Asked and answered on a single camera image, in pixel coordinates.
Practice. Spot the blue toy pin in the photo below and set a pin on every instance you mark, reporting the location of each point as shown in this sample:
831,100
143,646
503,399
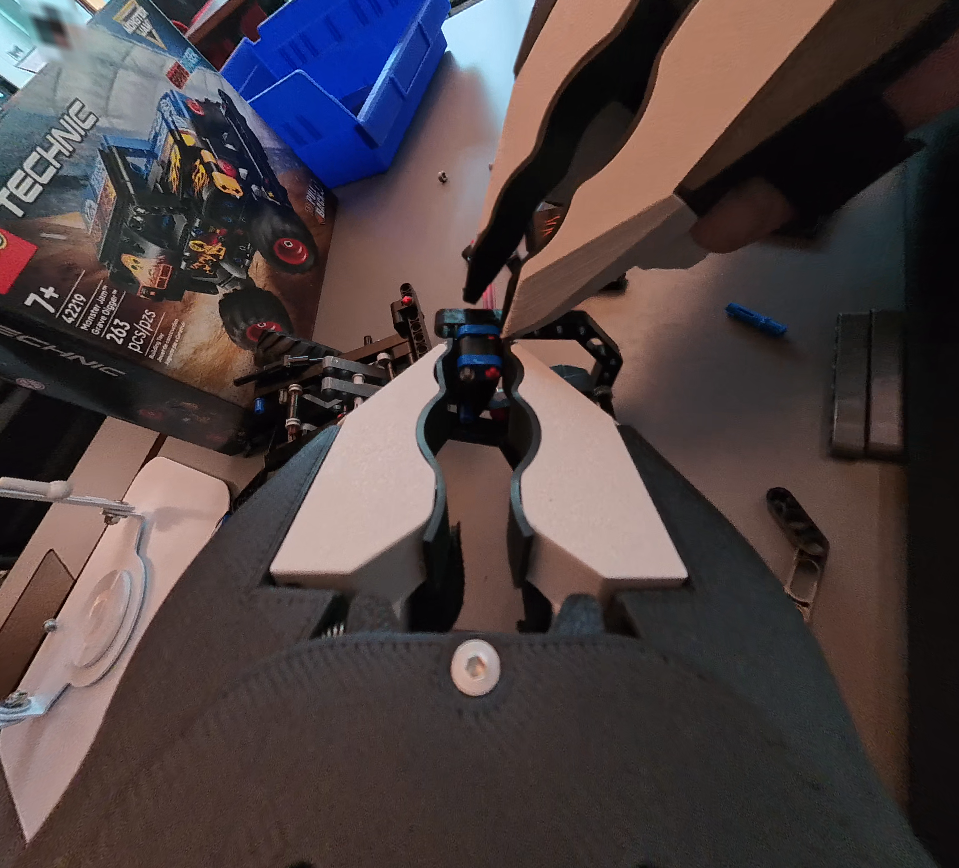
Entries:
757,320

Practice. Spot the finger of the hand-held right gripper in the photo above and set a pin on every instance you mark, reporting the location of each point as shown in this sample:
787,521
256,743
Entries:
705,119
562,74

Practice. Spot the white document stand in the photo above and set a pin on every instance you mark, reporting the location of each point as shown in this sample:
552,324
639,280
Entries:
165,509

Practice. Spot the black angled toy beam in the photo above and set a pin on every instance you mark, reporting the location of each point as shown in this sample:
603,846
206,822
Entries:
790,509

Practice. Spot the monster truck toy set box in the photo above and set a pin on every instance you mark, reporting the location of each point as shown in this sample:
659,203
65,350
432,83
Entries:
150,179

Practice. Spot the black orange flame toy panel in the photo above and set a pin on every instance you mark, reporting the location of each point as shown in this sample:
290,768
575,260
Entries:
547,221

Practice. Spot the black toy truck chassis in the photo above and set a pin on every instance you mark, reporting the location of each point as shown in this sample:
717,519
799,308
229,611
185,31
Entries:
322,381

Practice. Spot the light grey desk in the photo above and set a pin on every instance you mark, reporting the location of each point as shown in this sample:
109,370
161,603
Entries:
705,404

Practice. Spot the person's right hand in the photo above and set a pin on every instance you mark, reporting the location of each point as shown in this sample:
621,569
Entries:
745,219

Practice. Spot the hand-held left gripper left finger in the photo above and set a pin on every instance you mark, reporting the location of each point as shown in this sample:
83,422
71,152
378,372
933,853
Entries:
360,509

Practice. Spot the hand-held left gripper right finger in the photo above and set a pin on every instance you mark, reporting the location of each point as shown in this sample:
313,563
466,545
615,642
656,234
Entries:
600,509

